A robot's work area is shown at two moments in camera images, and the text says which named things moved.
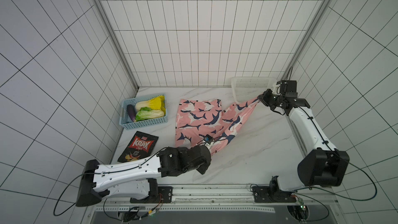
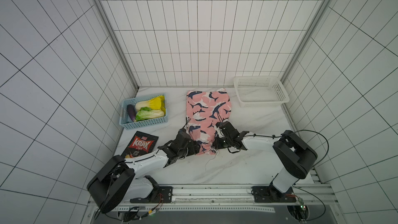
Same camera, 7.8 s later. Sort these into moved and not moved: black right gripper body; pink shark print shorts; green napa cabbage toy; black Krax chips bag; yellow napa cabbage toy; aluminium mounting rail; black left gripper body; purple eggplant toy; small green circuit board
Moved: black left gripper body; pink shark print shorts; black right gripper body
Not moved: black Krax chips bag; yellow napa cabbage toy; small green circuit board; green napa cabbage toy; aluminium mounting rail; purple eggplant toy
